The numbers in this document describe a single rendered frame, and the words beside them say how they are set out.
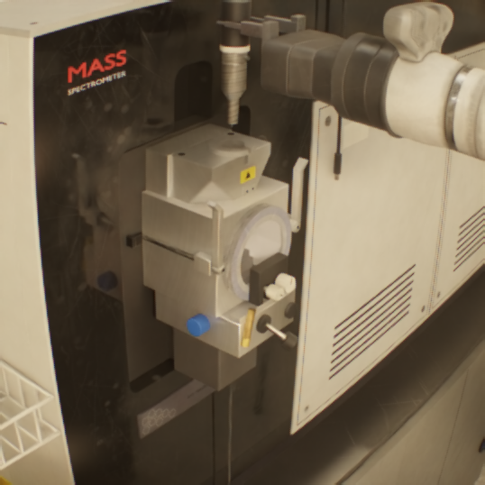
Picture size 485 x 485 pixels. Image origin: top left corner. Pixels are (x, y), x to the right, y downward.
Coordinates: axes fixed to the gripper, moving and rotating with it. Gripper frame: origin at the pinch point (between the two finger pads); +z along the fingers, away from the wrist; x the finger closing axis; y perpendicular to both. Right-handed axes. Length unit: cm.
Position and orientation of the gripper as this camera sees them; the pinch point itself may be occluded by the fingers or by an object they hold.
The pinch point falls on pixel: (227, 19)
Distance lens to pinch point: 76.8
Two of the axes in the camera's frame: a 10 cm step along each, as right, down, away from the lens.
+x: 6.1, -3.5, 7.1
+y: -0.3, 8.9, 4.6
